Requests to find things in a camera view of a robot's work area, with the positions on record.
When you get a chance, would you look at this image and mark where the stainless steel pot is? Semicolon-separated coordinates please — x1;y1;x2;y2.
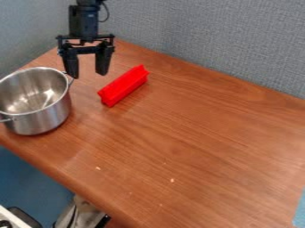
0;67;72;135

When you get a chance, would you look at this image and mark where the metal table leg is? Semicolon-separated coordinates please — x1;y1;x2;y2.
51;195;111;228

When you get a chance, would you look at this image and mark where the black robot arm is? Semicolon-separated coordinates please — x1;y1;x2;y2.
56;0;115;79

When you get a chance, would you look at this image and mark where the red star-shaped block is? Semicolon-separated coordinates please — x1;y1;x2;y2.
97;65;148;107

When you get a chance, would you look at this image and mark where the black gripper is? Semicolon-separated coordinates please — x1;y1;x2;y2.
56;34;115;79

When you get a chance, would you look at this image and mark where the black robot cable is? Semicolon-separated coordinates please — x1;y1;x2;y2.
97;1;111;23

